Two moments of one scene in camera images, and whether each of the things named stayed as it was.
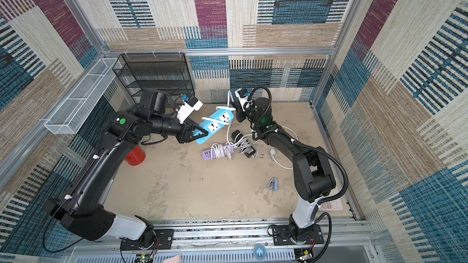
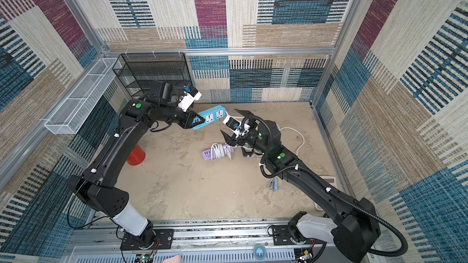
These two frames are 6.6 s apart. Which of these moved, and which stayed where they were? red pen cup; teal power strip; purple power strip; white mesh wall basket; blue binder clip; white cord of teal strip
Moved: teal power strip; white cord of teal strip
Stayed: blue binder clip; white mesh wall basket; purple power strip; red pen cup
